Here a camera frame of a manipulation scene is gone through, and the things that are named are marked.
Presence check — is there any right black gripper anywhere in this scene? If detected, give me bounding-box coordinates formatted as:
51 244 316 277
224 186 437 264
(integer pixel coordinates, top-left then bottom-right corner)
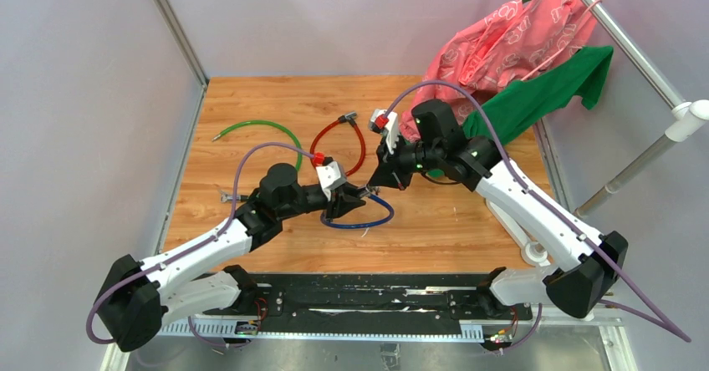
371 130 445 191

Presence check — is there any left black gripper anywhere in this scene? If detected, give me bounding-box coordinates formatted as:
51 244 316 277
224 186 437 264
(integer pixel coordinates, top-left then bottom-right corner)
278 183 365 222

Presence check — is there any blue cable lock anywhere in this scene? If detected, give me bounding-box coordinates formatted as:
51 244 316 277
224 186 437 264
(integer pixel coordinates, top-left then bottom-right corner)
319 191 395 231

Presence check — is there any red cable lock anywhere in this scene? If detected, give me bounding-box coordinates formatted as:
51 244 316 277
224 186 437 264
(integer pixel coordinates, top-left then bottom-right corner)
309 111 367 176

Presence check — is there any green cable lock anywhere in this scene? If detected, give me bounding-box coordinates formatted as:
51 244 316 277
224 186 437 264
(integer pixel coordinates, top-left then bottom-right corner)
211 119 303 205

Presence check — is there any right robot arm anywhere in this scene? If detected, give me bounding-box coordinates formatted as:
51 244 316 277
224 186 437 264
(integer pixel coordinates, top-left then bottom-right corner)
368 99 628 319

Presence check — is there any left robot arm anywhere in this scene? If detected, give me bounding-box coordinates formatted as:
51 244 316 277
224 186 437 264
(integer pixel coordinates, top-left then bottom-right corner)
86 162 367 353

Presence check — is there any pink patterned garment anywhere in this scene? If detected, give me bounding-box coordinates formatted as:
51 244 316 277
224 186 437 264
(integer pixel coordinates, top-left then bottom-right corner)
400 0 599 140

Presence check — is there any green t-shirt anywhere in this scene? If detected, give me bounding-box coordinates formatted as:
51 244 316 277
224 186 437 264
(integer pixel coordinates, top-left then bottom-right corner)
400 46 614 145

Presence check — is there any pink clothes hanger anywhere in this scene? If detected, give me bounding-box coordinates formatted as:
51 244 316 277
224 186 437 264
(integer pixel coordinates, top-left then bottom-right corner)
521 0 603 81

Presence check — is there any metal clothes rack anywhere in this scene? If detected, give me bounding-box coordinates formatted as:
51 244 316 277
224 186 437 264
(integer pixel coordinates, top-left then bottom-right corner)
484 0 709 323

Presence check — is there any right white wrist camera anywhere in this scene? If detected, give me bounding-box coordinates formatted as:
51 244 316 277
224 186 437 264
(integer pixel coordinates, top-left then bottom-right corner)
368 109 400 155

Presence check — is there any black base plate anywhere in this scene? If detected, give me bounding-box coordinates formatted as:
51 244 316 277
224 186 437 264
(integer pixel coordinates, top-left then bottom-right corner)
208 273 533 337

